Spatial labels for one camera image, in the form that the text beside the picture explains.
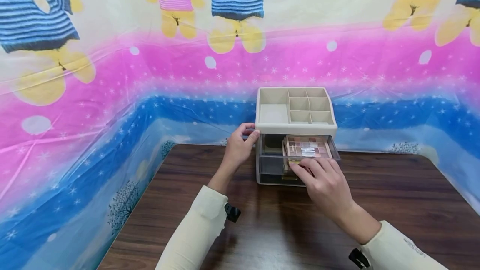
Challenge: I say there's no person's right hand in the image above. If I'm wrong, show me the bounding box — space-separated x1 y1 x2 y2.
289 157 357 225

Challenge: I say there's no person's left hand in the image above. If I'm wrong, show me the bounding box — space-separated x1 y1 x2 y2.
223 122 261 171

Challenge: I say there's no clear plastic drawer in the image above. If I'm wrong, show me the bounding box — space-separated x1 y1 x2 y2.
258 134 341 186

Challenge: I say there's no beige desk organizer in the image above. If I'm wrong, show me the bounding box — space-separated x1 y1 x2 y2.
255 87 338 186

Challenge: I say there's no person's right forearm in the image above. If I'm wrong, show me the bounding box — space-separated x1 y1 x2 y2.
335 202 451 270

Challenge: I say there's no person's left forearm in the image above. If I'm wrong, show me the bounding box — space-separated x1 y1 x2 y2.
155 164 241 270

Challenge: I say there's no pink eyeshadow palette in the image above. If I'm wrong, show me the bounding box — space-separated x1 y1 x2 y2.
281 135 334 179

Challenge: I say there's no black wrist band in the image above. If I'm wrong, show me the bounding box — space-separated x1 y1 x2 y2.
348 247 371 270
224 202 242 223

